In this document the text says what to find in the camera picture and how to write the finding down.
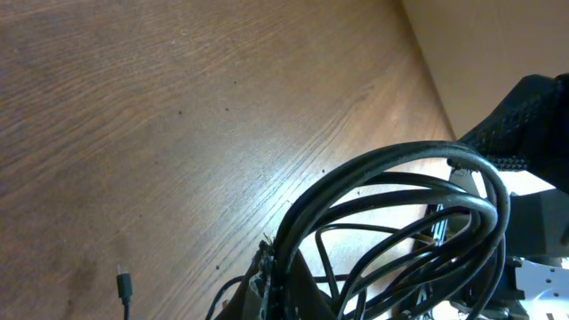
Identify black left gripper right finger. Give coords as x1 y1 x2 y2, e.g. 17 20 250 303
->
459 74 568 193

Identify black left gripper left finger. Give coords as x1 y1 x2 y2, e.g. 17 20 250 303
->
212 240 336 320

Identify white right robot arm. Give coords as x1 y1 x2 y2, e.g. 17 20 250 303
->
460 74 568 319

